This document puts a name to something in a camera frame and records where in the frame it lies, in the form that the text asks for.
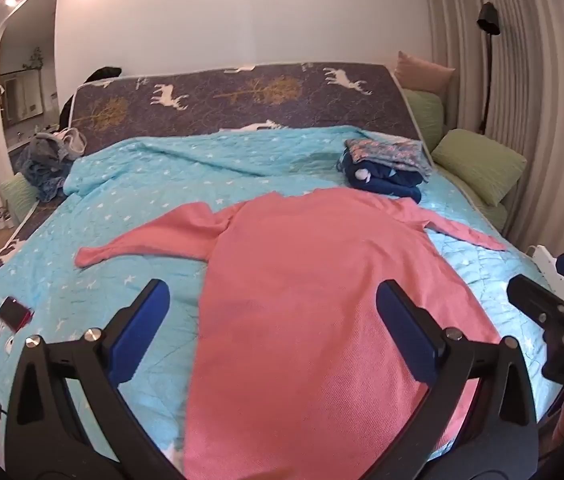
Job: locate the white power strip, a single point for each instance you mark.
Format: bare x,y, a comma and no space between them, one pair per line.
544,260

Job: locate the small green pillow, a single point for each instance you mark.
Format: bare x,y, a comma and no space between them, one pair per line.
427,115

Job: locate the folded floral garment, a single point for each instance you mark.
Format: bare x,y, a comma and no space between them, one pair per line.
392,152

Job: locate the folded navy star garment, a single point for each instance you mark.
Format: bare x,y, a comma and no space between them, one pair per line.
387,185

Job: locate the green cushion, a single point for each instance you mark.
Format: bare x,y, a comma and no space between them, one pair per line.
17,195

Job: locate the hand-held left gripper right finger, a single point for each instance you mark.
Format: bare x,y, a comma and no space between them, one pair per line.
404,327

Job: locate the pink pillow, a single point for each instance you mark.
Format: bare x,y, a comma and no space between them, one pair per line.
422,72

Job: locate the black floor lamp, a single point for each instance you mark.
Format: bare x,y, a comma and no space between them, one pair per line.
488,19

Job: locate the red phone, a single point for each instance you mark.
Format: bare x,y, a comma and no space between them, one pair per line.
14,312

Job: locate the turquoise star blanket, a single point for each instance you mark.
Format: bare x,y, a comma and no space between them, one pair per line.
112,185

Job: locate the pile of unfolded clothes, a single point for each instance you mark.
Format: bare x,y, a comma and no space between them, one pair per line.
44,160

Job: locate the pink long-sleeved shirt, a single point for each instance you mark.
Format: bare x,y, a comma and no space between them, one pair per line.
302,285

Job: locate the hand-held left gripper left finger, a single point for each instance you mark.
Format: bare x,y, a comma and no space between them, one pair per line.
139,330

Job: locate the beige curtain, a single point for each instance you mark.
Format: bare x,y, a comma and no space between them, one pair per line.
537,110

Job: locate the deer-print mattress cover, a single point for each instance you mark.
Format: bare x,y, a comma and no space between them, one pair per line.
262,95

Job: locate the framed wall mirror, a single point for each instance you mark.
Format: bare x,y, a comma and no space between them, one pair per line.
22,95

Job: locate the large green pillow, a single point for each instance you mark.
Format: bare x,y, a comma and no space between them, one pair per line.
477,162

